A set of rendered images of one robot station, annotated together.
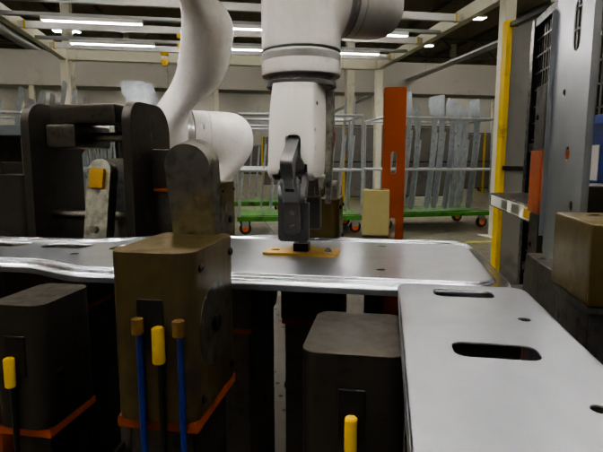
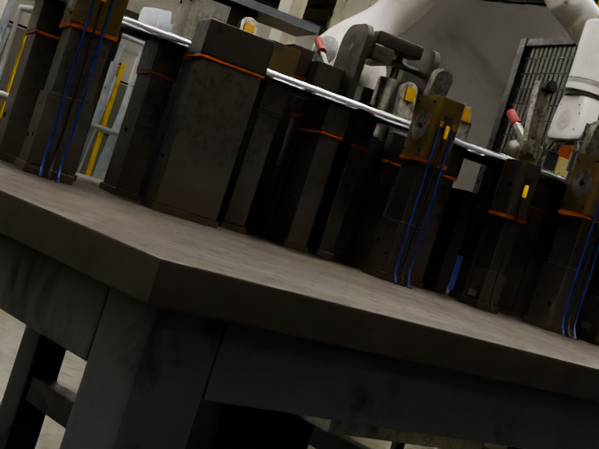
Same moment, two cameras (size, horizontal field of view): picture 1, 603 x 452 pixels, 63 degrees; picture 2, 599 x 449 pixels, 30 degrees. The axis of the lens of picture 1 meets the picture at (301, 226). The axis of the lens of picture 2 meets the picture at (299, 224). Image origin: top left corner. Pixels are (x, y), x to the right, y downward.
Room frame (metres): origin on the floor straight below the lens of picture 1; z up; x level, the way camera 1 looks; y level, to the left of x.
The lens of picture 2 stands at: (-1.19, 1.68, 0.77)
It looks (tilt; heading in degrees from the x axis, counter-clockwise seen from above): 1 degrees down; 328
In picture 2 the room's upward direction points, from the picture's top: 18 degrees clockwise
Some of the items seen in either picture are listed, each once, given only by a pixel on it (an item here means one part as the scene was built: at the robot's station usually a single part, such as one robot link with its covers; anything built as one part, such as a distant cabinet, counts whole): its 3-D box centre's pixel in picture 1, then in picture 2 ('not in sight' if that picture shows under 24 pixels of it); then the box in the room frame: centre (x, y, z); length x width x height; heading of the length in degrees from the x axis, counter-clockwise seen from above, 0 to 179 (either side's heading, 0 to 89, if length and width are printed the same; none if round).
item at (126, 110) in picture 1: (106, 256); (359, 146); (0.81, 0.33, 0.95); 0.18 x 0.13 x 0.49; 80
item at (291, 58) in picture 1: (301, 69); (585, 90); (0.55, 0.00, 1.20); 0.09 x 0.08 x 0.03; 170
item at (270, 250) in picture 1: (301, 247); not in sight; (0.55, 0.00, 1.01); 0.08 x 0.04 x 0.01; 80
